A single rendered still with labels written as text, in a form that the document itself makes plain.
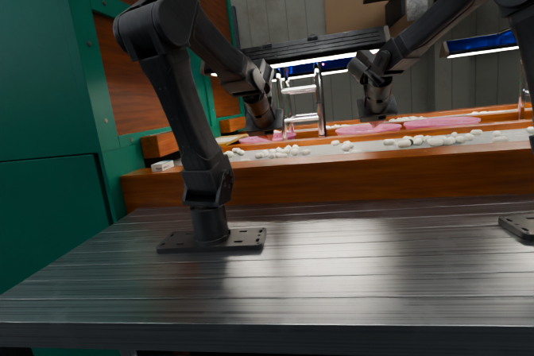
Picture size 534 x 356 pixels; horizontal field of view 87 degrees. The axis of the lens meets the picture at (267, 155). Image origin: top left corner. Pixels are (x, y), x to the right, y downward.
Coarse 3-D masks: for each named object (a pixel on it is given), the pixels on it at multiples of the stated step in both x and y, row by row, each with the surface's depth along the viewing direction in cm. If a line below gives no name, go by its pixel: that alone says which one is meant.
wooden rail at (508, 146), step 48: (480, 144) 66; (528, 144) 61; (144, 192) 78; (240, 192) 72; (288, 192) 69; (336, 192) 67; (384, 192) 65; (432, 192) 63; (480, 192) 61; (528, 192) 59
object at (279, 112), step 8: (280, 112) 77; (248, 120) 78; (256, 120) 73; (264, 120) 73; (272, 120) 75; (280, 120) 76; (248, 128) 77; (256, 128) 76; (264, 128) 76; (272, 128) 75; (280, 128) 75
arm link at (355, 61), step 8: (360, 56) 73; (368, 56) 71; (376, 56) 65; (384, 56) 64; (352, 64) 75; (360, 64) 73; (368, 64) 71; (376, 64) 66; (384, 64) 64; (352, 72) 75; (360, 72) 73; (376, 72) 67; (384, 72) 67; (392, 72) 68; (400, 72) 69; (360, 80) 74
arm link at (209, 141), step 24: (120, 24) 40; (144, 24) 38; (144, 48) 41; (168, 48) 40; (144, 72) 43; (168, 72) 41; (168, 96) 43; (192, 96) 45; (168, 120) 46; (192, 120) 45; (192, 144) 47; (216, 144) 50; (192, 168) 49; (216, 168) 49; (192, 192) 52; (216, 192) 50
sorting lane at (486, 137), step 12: (492, 132) 93; (504, 132) 91; (516, 132) 89; (360, 144) 100; (372, 144) 97; (396, 144) 92; (420, 144) 87; (456, 144) 81; (468, 144) 80; (240, 156) 104; (252, 156) 101; (288, 156) 93; (300, 156) 91
